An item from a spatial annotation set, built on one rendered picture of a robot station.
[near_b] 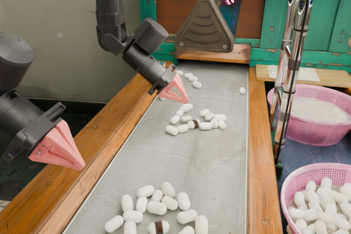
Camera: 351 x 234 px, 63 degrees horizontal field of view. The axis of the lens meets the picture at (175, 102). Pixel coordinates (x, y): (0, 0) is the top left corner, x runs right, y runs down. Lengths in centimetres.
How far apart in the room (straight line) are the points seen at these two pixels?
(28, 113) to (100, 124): 33
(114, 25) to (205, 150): 37
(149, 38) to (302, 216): 49
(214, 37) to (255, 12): 80
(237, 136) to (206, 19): 44
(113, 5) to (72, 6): 154
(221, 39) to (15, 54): 27
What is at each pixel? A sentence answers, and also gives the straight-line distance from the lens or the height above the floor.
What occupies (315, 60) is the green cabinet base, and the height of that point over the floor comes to 81.
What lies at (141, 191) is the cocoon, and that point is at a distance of 57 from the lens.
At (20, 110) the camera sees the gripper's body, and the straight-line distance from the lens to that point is 48.
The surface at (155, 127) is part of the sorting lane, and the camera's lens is 79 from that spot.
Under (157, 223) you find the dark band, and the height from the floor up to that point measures 76.
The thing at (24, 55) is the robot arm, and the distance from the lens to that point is 45.
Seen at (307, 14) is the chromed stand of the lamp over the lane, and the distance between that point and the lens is 61.
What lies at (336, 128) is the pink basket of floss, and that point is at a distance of 88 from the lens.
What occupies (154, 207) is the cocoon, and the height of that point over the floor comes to 76.
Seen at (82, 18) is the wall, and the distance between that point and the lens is 223.
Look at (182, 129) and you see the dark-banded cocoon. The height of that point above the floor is 75.
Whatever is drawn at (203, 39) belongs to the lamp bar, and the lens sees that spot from 39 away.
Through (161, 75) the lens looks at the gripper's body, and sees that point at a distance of 73.
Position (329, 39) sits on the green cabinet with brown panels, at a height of 88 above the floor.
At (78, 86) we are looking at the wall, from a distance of 243.
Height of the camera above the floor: 115
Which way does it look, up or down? 26 degrees down
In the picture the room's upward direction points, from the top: straight up
